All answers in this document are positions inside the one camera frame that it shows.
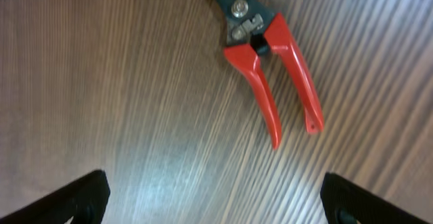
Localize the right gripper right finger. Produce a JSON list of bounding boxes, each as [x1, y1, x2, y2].
[[320, 173, 428, 224]]

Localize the red handled cutters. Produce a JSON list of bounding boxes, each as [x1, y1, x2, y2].
[[202, 0, 325, 150]]

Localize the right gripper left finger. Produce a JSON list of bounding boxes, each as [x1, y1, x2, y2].
[[1, 169, 110, 224]]

